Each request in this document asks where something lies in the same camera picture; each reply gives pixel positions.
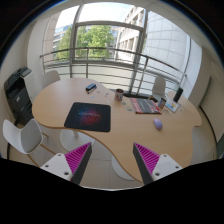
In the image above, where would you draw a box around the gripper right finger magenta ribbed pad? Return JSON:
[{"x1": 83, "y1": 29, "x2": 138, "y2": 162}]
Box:
[{"x1": 133, "y1": 143, "x2": 182, "y2": 185}]

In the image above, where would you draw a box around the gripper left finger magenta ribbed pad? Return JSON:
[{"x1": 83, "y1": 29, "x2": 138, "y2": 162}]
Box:
[{"x1": 41, "y1": 143, "x2": 92, "y2": 185}]

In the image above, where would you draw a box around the purple computer mouse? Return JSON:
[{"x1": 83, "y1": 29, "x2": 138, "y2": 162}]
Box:
[{"x1": 153, "y1": 118, "x2": 163, "y2": 130}]

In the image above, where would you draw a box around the black mouse pad, red pattern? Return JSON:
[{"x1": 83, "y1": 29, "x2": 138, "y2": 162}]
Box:
[{"x1": 64, "y1": 102, "x2": 111, "y2": 132}]

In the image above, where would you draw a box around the white chair near left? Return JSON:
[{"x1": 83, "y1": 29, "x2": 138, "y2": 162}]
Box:
[{"x1": 2, "y1": 119, "x2": 55, "y2": 166}]

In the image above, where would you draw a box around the white chair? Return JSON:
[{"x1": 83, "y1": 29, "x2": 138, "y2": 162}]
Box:
[
  {"x1": 152, "y1": 76, "x2": 166, "y2": 99},
  {"x1": 2, "y1": 119, "x2": 55, "y2": 166},
  {"x1": 41, "y1": 70, "x2": 60, "y2": 88}
]

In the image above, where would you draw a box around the small dark cup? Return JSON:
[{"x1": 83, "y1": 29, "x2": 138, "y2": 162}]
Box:
[{"x1": 158, "y1": 98, "x2": 166, "y2": 109}]

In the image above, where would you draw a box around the light blue paper card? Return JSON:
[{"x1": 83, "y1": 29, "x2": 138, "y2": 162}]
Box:
[{"x1": 165, "y1": 101, "x2": 179, "y2": 113}]

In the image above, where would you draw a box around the black upright speaker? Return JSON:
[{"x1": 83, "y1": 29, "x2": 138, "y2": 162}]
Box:
[{"x1": 173, "y1": 87, "x2": 183, "y2": 103}]

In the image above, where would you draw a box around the patterned ceramic mug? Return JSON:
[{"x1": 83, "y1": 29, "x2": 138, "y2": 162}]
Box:
[{"x1": 115, "y1": 89, "x2": 124, "y2": 101}]

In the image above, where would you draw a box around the black stapler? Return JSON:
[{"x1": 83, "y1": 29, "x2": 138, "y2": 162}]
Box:
[{"x1": 86, "y1": 83, "x2": 96, "y2": 92}]

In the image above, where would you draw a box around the white chair far right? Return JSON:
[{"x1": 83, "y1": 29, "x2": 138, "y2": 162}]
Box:
[{"x1": 152, "y1": 76, "x2": 166, "y2": 99}]

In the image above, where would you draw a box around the white chair far left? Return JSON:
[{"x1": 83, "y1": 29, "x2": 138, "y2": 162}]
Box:
[{"x1": 41, "y1": 70, "x2": 60, "y2": 88}]

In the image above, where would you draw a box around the black office printer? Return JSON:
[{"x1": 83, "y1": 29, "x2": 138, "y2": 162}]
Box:
[{"x1": 4, "y1": 67, "x2": 33, "y2": 125}]

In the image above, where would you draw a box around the metal balcony railing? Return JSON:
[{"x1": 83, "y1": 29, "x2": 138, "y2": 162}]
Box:
[{"x1": 40, "y1": 47, "x2": 186, "y2": 95}]

